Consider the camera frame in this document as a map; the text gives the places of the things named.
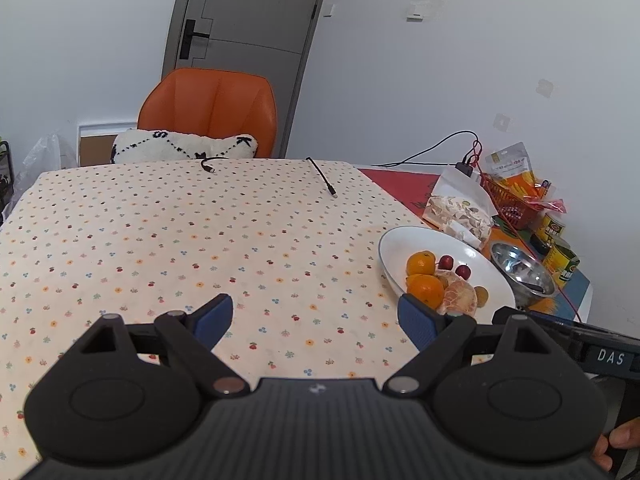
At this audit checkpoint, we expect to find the white wall switch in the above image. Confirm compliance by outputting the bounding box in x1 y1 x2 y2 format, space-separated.
406 3 424 22

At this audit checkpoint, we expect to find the white framed board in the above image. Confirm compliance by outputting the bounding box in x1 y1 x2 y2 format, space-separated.
77 122 137 167

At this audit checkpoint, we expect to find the orange snack bag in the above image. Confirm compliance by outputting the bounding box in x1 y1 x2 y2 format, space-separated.
485 142 547 200

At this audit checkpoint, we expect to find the black door handle lock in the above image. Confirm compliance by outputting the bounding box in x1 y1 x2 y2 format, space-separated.
178 18 210 60

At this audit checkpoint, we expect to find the yellow-brown longan on plate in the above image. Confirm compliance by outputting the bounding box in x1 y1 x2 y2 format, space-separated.
474 286 489 308

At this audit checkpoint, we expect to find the white plate with blue rim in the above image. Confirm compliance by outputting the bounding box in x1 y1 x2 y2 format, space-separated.
378 226 515 323

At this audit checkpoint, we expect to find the person right hand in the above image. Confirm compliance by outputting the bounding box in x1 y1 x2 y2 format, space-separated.
591 417 640 471

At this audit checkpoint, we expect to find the dark red cherry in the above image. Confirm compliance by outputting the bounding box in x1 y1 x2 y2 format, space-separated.
438 255 454 270

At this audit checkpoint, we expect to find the yellow tin can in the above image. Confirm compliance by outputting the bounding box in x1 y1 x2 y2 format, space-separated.
542 245 580 288
530 210 565 255

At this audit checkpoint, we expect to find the black cable short end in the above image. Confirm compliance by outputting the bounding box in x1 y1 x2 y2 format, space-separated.
200 157 226 174

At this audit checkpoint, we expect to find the black power adapter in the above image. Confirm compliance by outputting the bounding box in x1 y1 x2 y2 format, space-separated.
454 162 474 178

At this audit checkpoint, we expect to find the grey door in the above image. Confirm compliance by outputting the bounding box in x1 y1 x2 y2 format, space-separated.
162 0 323 156

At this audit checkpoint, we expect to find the stainless steel bowl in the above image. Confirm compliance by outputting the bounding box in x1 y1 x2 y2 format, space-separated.
489 242 558 309

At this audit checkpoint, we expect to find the colourful table mat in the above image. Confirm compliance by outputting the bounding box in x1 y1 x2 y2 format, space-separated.
359 166 593 323

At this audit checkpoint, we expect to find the black cable long end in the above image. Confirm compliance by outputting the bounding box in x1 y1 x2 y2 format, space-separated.
305 157 337 198

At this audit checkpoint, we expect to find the red plastic basket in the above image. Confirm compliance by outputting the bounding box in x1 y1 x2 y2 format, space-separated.
480 176 542 230

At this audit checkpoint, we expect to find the black storage rack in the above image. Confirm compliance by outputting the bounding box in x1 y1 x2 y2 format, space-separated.
0 140 14 211

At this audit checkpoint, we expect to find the orange chair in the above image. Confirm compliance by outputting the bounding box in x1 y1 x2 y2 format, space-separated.
137 68 278 158

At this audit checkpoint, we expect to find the small orange on plate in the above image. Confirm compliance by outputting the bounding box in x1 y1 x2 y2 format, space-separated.
406 250 437 276

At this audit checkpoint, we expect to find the floral tablecloth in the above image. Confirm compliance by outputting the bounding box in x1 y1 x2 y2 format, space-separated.
1 159 419 479

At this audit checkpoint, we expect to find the white pillow with black letters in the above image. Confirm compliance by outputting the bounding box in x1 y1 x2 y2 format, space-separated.
111 129 258 164

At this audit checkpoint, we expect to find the large orange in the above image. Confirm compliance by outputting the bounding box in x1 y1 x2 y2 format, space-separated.
406 274 445 310

